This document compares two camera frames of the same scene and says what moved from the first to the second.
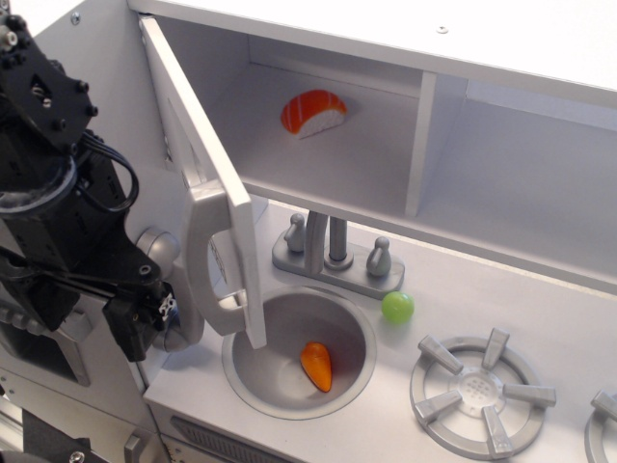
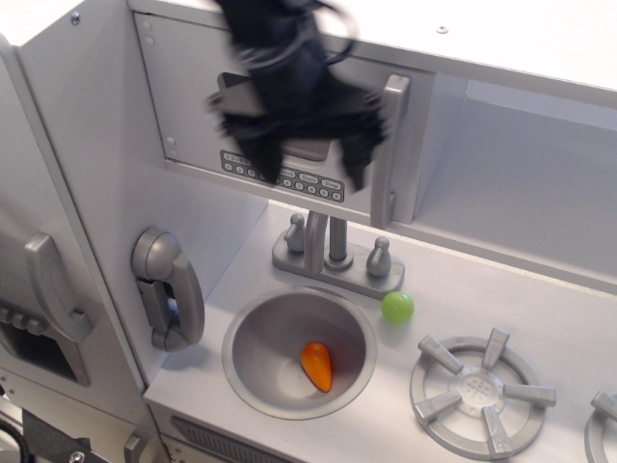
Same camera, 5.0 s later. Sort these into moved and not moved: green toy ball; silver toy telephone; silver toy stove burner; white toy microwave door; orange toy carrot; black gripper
Moved: black gripper; white toy microwave door
Not moved: silver toy stove burner; orange toy carrot; silver toy telephone; green toy ball
